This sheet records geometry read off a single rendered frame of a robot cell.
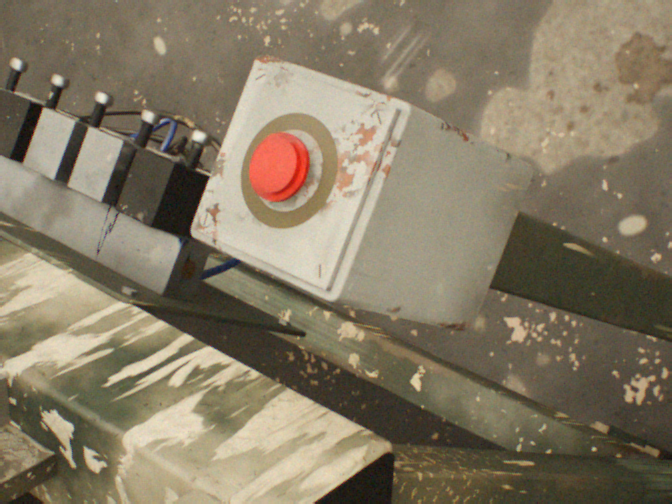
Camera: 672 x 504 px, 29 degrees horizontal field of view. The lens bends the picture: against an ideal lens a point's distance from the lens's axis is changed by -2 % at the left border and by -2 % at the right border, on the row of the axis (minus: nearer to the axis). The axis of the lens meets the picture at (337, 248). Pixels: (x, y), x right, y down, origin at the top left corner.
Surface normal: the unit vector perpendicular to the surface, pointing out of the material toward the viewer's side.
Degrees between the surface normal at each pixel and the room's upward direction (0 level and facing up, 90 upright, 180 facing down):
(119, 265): 0
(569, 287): 90
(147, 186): 0
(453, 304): 90
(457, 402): 0
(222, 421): 60
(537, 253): 90
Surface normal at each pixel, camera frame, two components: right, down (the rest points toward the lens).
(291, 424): 0.04, -0.88
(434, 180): 0.76, 0.33
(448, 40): -0.54, -0.16
